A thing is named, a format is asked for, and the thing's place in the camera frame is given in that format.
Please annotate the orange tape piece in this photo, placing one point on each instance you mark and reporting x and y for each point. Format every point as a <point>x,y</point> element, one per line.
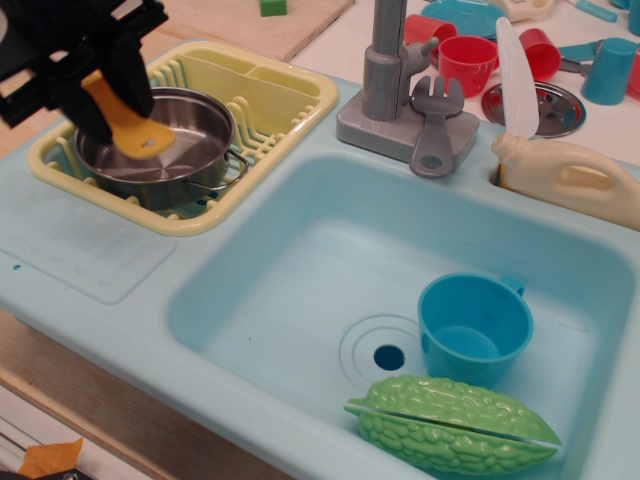
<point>44,460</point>

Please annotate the cream toy item top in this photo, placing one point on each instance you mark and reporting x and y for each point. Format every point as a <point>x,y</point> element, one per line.
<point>521,10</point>

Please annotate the light blue toy sink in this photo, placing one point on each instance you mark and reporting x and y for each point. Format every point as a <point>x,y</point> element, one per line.
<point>261,328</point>

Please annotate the wooden board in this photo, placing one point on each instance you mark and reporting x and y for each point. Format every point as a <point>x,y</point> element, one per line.
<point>240,24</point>

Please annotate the green bitter melon toy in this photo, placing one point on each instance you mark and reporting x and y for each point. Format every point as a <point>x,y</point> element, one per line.
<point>450,426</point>

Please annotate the blue plastic plate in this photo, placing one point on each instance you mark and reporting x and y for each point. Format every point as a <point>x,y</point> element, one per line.
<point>471,18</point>

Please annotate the red cup front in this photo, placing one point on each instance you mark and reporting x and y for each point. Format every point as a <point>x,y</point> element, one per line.
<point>468,59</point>

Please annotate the cream detergent bottle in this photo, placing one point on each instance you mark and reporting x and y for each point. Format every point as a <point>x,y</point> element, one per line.
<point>569,176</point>

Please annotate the pale yellow dish rack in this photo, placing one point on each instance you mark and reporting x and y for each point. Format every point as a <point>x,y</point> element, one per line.
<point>275,105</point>

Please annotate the green block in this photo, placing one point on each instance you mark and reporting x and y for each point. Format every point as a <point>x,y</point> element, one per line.
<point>269,8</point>

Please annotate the blue cup upside down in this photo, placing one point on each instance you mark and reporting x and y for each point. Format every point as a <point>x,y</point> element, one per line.
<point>607,80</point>

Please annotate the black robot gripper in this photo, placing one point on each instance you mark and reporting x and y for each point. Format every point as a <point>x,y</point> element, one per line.
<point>61,43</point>

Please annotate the stainless steel pot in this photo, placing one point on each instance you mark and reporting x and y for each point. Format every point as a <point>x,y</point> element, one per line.
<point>200,161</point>

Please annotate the blue plastic cup in sink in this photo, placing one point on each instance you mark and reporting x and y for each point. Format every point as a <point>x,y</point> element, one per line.
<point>473,327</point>

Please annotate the grey toy faucet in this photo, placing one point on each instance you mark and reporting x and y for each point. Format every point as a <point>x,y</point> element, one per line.
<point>380,118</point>

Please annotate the grey toy fork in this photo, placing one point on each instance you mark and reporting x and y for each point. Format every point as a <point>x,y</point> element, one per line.
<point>437,100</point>

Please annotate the red cup right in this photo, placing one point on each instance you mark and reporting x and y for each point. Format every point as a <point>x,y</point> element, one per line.
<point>543,56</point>

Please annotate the yellow dish brush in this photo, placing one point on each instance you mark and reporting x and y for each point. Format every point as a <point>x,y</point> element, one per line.
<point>133,135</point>

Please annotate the red cup behind faucet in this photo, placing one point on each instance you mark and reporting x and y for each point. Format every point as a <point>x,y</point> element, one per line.
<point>423,36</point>

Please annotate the blue toy utensil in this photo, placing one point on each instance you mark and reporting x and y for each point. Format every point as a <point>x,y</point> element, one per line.
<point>580,52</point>

